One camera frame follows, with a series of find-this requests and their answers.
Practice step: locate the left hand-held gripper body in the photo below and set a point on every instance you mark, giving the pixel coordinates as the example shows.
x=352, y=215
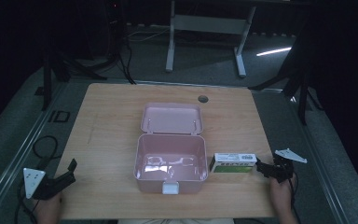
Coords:
x=34, y=182

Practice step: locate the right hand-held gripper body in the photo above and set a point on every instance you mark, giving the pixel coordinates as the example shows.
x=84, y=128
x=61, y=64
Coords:
x=283, y=169

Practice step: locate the white and green carton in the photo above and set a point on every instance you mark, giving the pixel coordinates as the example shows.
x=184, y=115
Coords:
x=233, y=164

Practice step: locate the pink storage box with lid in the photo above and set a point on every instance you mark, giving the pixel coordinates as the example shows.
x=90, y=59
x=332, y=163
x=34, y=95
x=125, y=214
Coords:
x=171, y=146

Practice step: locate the person's right hand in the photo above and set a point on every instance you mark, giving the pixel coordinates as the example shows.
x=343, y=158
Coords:
x=280, y=194

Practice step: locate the person's left hand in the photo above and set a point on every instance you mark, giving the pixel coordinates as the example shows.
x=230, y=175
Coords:
x=49, y=210

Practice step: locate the black tripod stand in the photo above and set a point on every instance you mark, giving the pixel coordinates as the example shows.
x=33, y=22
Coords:
x=59, y=70
x=298, y=77

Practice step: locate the person's light clothing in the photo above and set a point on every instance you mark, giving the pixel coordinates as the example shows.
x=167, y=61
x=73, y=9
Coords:
x=175, y=221

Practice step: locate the white desk frame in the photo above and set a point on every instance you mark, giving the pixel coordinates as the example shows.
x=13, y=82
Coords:
x=208, y=24

